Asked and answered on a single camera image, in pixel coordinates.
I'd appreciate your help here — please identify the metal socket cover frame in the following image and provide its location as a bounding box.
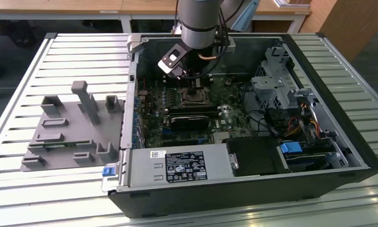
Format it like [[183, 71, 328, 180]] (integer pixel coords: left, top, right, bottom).
[[182, 87, 211, 104]]

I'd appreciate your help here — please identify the CPU socket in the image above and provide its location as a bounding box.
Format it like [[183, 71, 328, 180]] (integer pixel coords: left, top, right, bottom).
[[180, 87, 212, 105]]

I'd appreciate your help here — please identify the black RAM slot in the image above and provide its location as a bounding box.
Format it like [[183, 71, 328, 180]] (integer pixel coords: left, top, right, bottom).
[[168, 106, 220, 112], [168, 111, 222, 117]]

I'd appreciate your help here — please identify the green motherboard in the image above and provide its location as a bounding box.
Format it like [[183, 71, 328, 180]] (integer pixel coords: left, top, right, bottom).
[[135, 73, 256, 148]]

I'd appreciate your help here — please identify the perforated metal drive cage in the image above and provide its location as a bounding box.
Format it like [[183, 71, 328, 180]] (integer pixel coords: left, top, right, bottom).
[[251, 47, 323, 112]]

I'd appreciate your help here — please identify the black graphics card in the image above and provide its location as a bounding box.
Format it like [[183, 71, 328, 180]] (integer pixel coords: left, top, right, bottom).
[[170, 115, 214, 132]]

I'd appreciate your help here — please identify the silver finned heat sink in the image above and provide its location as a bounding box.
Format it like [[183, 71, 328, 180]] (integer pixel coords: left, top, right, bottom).
[[214, 132, 231, 144]]

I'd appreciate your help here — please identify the black plastic shroud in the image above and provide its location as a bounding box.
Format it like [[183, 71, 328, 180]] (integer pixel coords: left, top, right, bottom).
[[226, 137, 291, 177]]

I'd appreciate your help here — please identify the hard disk in blue carrier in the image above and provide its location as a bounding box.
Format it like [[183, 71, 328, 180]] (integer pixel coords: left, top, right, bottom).
[[279, 141, 335, 172]]

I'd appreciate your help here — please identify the grey power supply unit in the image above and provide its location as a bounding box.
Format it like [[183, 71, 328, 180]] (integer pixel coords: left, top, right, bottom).
[[126, 143, 238, 189]]

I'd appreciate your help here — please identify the grey parts rack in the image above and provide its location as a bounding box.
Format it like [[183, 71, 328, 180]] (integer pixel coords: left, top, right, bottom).
[[20, 80, 127, 173]]

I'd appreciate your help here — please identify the green RAM stick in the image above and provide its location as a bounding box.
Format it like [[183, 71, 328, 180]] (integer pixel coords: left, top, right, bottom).
[[43, 140, 95, 149]]

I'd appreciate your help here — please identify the wooden cabinet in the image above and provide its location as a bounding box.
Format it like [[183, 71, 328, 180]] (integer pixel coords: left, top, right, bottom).
[[299, 0, 378, 62]]

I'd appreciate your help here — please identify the blue case latch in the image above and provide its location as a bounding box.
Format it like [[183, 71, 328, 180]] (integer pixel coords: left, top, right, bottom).
[[103, 165, 118, 177]]

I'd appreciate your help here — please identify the dark chair base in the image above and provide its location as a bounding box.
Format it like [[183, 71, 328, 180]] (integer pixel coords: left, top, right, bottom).
[[0, 20, 39, 49]]

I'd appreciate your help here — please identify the black PC case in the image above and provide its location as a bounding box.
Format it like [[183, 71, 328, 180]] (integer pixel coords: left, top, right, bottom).
[[107, 32, 378, 218]]

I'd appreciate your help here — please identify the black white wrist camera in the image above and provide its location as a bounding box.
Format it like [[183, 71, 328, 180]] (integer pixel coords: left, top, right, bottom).
[[158, 44, 192, 79]]

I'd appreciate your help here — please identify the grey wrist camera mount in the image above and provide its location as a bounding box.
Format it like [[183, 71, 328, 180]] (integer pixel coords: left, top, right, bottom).
[[214, 33, 238, 52]]

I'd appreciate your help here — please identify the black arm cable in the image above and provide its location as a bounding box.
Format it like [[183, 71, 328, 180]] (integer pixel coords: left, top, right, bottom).
[[218, 6, 243, 47]]

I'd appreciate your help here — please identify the black cable bundle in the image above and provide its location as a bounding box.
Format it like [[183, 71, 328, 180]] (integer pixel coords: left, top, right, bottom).
[[248, 109, 284, 138]]

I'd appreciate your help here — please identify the yellow red wire bundle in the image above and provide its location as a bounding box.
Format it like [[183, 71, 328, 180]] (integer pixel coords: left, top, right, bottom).
[[284, 118, 323, 138]]

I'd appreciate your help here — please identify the wooden desk white frame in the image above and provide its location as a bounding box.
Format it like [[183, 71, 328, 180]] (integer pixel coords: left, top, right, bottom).
[[0, 0, 313, 34]]

